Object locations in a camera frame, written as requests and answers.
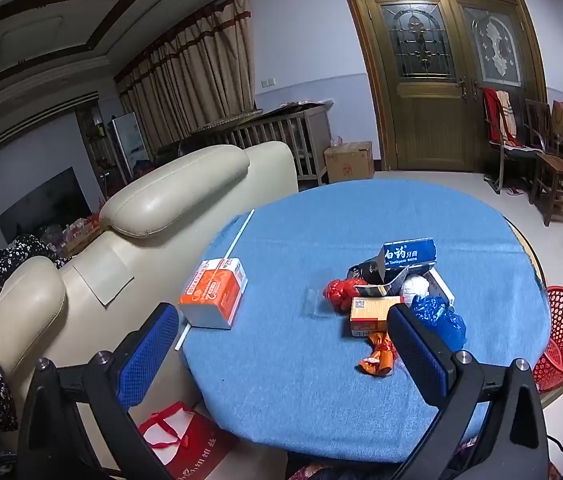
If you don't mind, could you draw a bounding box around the cream leather sofa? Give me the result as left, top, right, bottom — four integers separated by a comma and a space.
0, 140, 300, 466

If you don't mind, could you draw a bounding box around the clear plastic piece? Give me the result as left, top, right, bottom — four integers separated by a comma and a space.
307, 287, 329, 318

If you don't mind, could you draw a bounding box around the dark blue foil packet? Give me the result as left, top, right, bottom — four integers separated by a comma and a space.
346, 256, 387, 286

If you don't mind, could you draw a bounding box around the brown cardboard box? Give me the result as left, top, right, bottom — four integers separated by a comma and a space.
324, 141, 375, 184

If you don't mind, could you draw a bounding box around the dark display cabinet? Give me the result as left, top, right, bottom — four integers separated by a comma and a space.
76, 102, 117, 196

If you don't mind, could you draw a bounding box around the red plastic bag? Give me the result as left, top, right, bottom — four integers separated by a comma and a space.
322, 277, 362, 313

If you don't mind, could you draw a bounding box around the white barcode box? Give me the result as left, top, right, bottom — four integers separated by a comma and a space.
353, 266, 457, 309

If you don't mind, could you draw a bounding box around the round table with black rim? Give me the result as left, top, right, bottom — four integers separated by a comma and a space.
509, 224, 548, 293

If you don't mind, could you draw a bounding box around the blue plastic bag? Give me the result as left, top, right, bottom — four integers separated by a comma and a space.
410, 295, 468, 353

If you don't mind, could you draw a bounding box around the orange wrapper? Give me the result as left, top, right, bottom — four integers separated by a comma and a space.
356, 332, 399, 377

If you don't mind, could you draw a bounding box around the metal frame chair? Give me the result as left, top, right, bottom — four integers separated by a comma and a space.
481, 87, 537, 196

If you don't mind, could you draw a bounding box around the red gift bag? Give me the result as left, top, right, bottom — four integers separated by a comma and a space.
138, 400, 237, 480

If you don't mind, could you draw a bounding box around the orange and white box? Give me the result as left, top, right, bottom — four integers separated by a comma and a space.
178, 257, 249, 330

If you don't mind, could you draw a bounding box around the grey wooden crib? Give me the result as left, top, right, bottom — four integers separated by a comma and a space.
192, 101, 335, 186

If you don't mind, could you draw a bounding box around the wooden glass-panel door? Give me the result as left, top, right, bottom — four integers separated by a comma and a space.
334, 0, 548, 173

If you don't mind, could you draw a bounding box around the white standing air conditioner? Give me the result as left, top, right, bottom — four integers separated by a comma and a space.
110, 111, 150, 181

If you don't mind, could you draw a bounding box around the thin white stick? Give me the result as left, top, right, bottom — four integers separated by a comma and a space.
173, 208, 256, 352

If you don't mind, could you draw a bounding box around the pile of colourful packets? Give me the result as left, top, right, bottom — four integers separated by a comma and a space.
39, 212, 102, 253

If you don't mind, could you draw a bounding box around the blue toothpaste box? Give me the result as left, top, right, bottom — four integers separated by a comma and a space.
380, 237, 438, 283

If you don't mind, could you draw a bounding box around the black television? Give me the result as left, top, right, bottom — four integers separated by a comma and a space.
0, 166, 93, 245

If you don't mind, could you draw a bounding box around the red striped cloth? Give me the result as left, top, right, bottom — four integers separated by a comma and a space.
482, 87, 519, 148

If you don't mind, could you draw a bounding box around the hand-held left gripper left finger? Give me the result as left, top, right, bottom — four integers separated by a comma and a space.
18, 302, 182, 480

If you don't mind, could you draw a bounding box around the dark wooden stool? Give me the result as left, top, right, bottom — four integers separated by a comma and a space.
534, 152, 563, 228

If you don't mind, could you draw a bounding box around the beige curtain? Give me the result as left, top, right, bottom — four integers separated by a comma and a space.
114, 0, 257, 156

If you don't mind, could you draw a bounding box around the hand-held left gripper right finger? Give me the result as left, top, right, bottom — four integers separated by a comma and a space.
386, 302, 549, 480

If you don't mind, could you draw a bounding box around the dark wooden chair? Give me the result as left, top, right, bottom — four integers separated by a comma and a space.
525, 99, 563, 206

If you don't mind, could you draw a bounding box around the person's floral clothing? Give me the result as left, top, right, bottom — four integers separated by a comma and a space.
285, 435, 482, 480

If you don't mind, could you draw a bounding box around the small orange box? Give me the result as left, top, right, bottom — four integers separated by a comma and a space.
350, 296, 402, 338

